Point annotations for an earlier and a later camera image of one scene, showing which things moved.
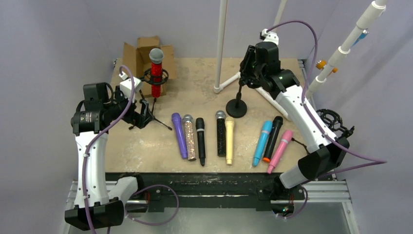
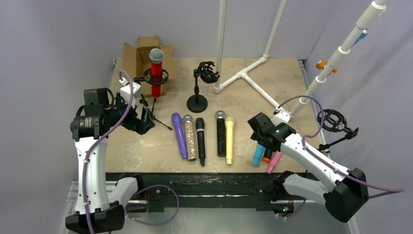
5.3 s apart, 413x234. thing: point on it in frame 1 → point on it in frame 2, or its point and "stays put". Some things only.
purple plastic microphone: [177, 117] stays put
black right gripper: [247, 65] → [265, 140]
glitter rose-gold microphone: [188, 119] stays put
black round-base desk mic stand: [236, 108] → [197, 103]
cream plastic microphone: [229, 122] stays put
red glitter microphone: [156, 55] stays put
